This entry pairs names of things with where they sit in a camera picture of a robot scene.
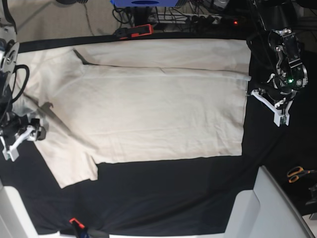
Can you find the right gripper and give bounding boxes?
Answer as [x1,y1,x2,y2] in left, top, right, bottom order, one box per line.
[0,112,47,141]

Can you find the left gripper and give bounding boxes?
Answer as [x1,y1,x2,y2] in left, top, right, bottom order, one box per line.
[257,82,297,104]

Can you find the cream white T-shirt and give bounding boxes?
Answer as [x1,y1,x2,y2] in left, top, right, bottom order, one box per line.
[13,39,251,188]

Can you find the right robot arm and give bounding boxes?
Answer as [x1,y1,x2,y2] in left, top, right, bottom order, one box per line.
[0,0,46,141]

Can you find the white base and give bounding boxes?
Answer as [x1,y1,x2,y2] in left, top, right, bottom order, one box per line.
[224,166,314,238]
[0,184,61,238]

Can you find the black device right edge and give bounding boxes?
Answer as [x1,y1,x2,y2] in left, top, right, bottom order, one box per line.
[305,184,317,206]

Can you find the white power strip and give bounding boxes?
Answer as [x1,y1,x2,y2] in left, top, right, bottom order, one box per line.
[148,12,222,24]

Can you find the orange black clamp bottom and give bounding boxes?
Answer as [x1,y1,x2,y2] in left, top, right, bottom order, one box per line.
[68,217,108,238]

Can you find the orange black clamp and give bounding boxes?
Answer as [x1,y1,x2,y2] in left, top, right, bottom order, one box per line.
[68,217,108,238]
[114,24,154,40]

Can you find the orange black clamp top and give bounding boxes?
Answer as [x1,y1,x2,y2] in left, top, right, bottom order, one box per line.
[114,24,154,40]

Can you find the black table cloth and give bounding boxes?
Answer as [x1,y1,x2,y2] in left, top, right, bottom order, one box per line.
[0,34,317,237]

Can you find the blue box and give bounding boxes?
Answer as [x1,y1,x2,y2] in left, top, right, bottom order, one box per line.
[110,0,179,7]

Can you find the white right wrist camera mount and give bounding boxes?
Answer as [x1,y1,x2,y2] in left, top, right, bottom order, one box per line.
[0,125,35,162]

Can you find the orange handled scissors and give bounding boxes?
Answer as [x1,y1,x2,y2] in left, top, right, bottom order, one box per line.
[287,166,317,183]

